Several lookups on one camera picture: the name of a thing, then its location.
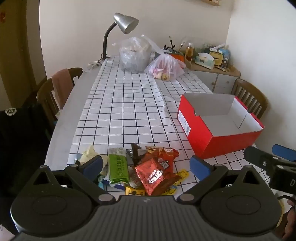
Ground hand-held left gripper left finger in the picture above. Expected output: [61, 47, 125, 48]
[32, 155, 116, 205]

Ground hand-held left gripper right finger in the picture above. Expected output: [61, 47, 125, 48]
[178, 156, 264, 205]

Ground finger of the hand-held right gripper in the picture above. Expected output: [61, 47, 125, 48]
[272, 144, 296, 163]
[244, 146, 281, 173]

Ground cream pastry packet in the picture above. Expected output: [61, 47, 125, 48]
[77, 144, 109, 179]

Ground yellow sachet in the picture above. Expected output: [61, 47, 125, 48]
[173, 170, 189, 186]

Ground green snack packet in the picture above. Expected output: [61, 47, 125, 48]
[108, 147, 130, 187]

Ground red cardboard box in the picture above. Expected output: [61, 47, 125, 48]
[177, 93, 265, 159]

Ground brown snack packet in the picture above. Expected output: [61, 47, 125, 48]
[151, 173, 182, 195]

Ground orange chip packet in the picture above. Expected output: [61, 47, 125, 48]
[142, 146, 180, 176]

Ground dark brown wrapper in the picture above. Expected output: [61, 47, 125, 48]
[126, 143, 145, 166]

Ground red cookie packet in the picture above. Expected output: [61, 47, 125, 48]
[135, 158, 174, 196]

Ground person's right hand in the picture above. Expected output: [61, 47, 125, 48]
[281, 202, 296, 240]

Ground wooden chair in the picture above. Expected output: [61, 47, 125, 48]
[231, 79, 268, 120]
[36, 67, 83, 130]

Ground checkered white tablecloth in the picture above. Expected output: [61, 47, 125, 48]
[67, 55, 273, 202]

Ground black jacket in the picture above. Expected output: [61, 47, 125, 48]
[0, 102, 56, 232]

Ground white cabinet with wooden top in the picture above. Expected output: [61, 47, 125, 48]
[184, 59, 241, 94]

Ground pink cloth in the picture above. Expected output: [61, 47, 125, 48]
[51, 69, 75, 109]

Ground tissue box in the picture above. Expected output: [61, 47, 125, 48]
[195, 53, 215, 69]

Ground pink plastic bag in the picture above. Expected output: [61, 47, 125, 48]
[144, 53, 186, 82]

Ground yellow tissue holder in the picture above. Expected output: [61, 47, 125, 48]
[209, 51, 223, 66]

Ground orange container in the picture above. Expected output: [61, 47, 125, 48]
[165, 52, 185, 62]

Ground large clear plastic bag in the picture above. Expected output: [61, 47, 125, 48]
[112, 35, 162, 73]

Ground amber bottle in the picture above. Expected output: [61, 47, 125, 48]
[185, 43, 194, 62]

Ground black branch-shaped stand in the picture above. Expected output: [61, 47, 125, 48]
[163, 39, 176, 53]

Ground silver desk lamp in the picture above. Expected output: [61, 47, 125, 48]
[100, 13, 139, 61]

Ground black cable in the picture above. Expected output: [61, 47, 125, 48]
[276, 195, 296, 207]

